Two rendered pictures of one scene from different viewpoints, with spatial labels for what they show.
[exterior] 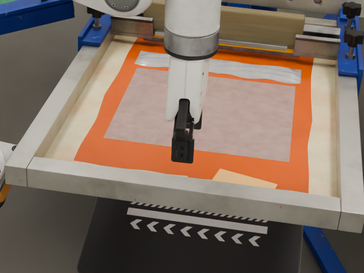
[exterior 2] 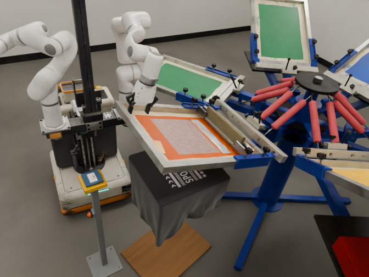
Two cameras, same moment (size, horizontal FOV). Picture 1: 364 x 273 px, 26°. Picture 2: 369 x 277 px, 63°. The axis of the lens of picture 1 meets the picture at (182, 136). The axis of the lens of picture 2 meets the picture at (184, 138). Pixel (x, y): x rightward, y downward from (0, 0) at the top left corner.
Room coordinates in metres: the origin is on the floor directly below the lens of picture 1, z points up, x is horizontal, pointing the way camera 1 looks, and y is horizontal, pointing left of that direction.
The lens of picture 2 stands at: (0.09, -0.98, 2.27)
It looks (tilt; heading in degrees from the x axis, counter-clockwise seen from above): 39 degrees down; 44
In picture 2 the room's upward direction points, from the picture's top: 7 degrees clockwise
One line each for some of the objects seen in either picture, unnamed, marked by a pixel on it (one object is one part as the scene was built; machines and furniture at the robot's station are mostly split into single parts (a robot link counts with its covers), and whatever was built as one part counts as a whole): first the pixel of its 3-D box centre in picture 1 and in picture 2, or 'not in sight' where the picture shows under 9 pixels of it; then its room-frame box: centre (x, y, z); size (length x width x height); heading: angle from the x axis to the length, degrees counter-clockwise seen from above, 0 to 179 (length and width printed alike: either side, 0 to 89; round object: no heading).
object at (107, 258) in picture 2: not in sight; (99, 227); (0.55, 0.16, 0.48); 0.22 x 0.22 x 0.96; 80
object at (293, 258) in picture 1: (202, 191); (178, 166); (1.03, -0.04, 0.95); 0.48 x 0.44 x 0.01; 170
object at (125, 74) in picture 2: not in sight; (127, 78); (0.95, 0.40, 1.37); 0.13 x 0.10 x 0.16; 164
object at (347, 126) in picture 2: not in sight; (301, 118); (2.13, -0.23, 0.99); 0.82 x 0.79 x 0.12; 170
